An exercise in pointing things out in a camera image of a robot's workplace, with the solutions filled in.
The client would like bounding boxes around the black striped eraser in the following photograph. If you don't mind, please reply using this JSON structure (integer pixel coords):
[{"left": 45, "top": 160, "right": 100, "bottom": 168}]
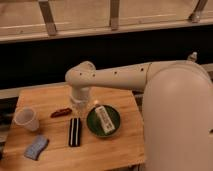
[{"left": 68, "top": 118, "right": 81, "bottom": 147}]

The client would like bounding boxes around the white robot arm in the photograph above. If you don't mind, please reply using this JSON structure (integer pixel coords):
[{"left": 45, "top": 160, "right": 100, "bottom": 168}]
[{"left": 65, "top": 61, "right": 213, "bottom": 171}]

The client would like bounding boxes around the dark red snack wrapper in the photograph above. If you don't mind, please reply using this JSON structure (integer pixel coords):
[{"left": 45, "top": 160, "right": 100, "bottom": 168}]
[{"left": 50, "top": 108, "right": 72, "bottom": 118}]

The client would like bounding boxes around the green bowl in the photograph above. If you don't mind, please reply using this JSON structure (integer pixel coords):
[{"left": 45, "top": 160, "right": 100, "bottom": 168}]
[{"left": 86, "top": 105, "right": 121, "bottom": 138}]

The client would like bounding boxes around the wooden table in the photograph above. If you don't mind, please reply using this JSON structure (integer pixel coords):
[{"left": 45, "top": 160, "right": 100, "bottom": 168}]
[{"left": 0, "top": 85, "right": 144, "bottom": 171}]

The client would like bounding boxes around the translucent plastic cup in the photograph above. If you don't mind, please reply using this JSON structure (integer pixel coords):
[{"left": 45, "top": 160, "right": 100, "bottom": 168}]
[{"left": 14, "top": 107, "right": 39, "bottom": 131}]

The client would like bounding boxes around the small bottle on ledge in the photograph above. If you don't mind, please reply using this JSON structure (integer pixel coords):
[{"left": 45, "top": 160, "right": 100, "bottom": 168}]
[{"left": 187, "top": 52, "right": 198, "bottom": 62}]

